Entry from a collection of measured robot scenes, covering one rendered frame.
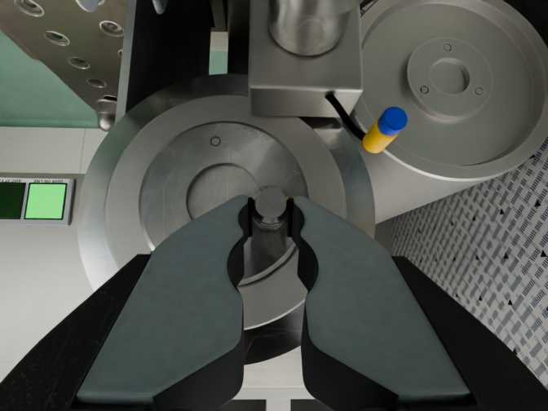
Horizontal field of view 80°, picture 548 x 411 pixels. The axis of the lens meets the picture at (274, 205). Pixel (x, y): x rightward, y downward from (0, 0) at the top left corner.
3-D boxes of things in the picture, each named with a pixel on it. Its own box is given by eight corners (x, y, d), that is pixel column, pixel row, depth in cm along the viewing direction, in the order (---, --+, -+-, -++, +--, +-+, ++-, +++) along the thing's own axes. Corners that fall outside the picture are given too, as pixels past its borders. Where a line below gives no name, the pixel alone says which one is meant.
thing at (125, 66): (148, -125, 21) (121, 153, 17) (208, 81, 44) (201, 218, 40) (141, -125, 21) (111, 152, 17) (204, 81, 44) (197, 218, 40)
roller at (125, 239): (309, 72, 17) (378, 292, 15) (280, 189, 43) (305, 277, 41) (85, 122, 16) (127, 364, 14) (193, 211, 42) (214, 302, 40)
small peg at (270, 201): (243, 210, 11) (262, 176, 12) (246, 221, 14) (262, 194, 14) (278, 230, 11) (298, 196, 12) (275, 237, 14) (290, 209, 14)
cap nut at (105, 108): (116, 99, 50) (112, 126, 49) (125, 110, 53) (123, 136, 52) (91, 98, 50) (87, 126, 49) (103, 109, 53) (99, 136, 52)
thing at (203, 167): (178, 96, 15) (331, 152, 15) (187, 116, 17) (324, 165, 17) (107, 249, 14) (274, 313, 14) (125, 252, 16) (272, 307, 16)
